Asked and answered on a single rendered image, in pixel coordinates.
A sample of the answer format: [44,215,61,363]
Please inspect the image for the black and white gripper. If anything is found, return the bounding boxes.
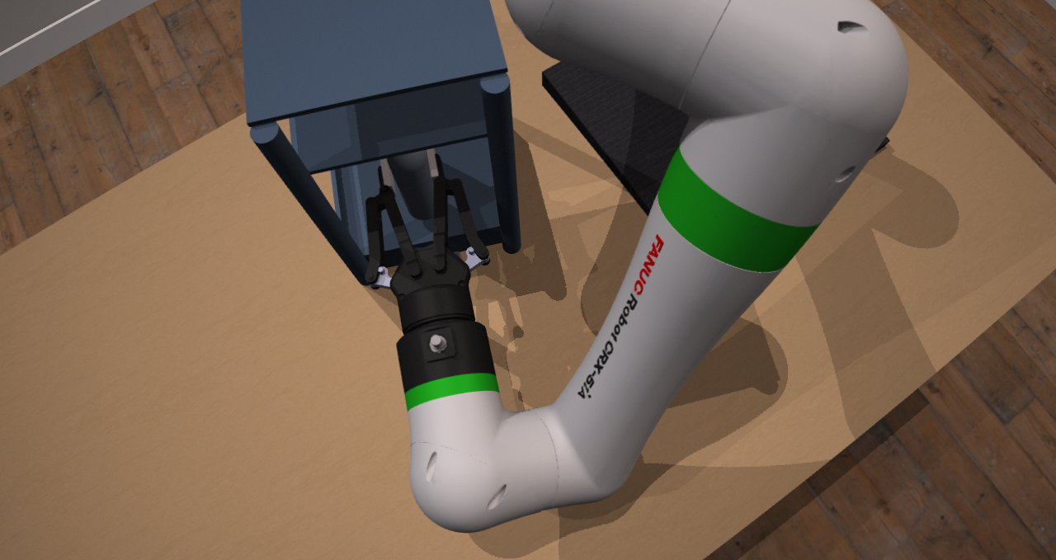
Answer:
[365,148,490,335]

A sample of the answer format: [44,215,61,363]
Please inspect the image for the dark grey bottle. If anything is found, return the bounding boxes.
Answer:
[386,150,434,220]

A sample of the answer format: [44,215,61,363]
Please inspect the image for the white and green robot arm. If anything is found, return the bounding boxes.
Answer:
[396,0,908,533]

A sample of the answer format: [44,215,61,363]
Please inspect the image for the dark blue shelving unit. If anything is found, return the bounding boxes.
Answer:
[241,0,521,286]

